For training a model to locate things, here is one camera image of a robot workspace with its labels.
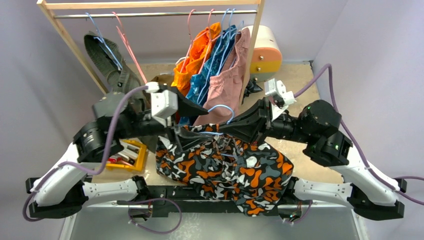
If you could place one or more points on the olive green shorts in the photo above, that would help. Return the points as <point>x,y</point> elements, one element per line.
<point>123,80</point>

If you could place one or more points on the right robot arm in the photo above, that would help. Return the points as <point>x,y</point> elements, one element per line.
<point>317,126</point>

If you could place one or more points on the pink hanger holding orange shorts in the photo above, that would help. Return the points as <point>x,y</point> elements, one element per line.
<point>190,39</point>

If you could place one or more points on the yellow plastic bin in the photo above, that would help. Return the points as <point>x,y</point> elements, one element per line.
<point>116,162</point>

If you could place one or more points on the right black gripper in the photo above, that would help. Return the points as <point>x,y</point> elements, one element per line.
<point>265,117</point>

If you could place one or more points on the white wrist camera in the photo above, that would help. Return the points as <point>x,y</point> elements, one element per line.
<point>163,101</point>
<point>278,92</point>

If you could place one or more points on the blue patterned shorts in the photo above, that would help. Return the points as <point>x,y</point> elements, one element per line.
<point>205,60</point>

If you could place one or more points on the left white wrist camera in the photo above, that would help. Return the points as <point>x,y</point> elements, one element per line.
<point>163,101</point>

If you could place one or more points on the blue hanger holding pink shorts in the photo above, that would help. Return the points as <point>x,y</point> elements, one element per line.
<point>226,43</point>

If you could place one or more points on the wooden clothes rack frame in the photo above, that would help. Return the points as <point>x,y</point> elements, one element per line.
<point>49,8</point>

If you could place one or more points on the pink shorts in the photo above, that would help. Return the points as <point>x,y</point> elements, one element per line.
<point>226,88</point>

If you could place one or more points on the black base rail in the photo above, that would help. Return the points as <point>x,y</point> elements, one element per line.
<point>160,201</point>

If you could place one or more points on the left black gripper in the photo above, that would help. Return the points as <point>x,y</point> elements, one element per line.
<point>184,137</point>

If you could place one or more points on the brown shorts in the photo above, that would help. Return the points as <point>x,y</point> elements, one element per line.
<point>163,79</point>

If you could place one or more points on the dark patterned cloth on floor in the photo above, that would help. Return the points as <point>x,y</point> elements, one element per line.
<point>251,88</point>

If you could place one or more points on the pink wire hanger left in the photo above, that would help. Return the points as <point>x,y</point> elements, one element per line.
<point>123,36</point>

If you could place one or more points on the white orange yellow drawer cabinet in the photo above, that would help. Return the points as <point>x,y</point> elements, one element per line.
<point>267,57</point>

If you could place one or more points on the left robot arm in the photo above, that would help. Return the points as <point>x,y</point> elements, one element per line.
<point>145,111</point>

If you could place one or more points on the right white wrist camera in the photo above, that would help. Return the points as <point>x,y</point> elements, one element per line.
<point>278,92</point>

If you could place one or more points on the camouflage orange black shorts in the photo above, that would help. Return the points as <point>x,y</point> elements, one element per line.
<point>223,167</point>

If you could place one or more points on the metal hanging rod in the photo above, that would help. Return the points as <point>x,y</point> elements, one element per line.
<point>155,14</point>

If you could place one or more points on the white stapler in bin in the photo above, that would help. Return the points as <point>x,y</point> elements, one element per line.
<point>128,154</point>

